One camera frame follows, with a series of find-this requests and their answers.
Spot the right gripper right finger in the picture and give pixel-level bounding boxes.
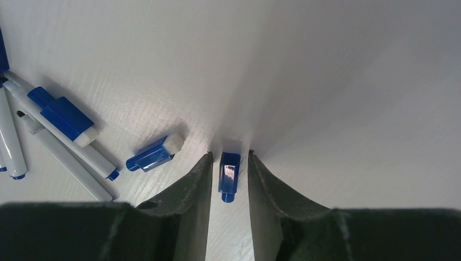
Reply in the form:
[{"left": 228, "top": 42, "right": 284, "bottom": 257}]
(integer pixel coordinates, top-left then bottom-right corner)
[{"left": 248, "top": 151, "right": 460, "bottom": 260}]

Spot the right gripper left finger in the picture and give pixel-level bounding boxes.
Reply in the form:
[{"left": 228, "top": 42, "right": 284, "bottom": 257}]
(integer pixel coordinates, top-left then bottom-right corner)
[{"left": 1, "top": 152, "right": 213, "bottom": 260}]

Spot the white marker pen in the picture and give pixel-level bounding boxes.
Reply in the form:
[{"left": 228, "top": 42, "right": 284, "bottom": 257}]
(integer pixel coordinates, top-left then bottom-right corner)
[
  {"left": 16, "top": 110, "right": 113, "bottom": 202},
  {"left": 0, "top": 153, "right": 8, "bottom": 172},
  {"left": 1, "top": 87, "right": 28, "bottom": 180},
  {"left": 3, "top": 79, "right": 119, "bottom": 181}
]

